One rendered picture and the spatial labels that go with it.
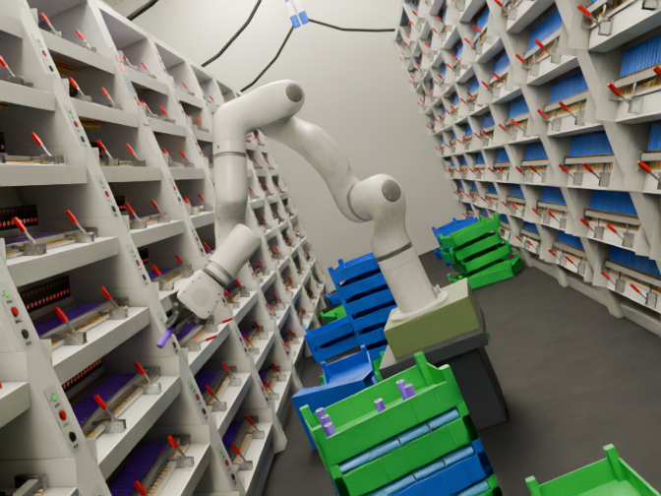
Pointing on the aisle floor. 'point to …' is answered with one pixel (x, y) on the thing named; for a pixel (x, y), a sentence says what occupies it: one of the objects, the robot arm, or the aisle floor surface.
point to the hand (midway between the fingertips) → (175, 324)
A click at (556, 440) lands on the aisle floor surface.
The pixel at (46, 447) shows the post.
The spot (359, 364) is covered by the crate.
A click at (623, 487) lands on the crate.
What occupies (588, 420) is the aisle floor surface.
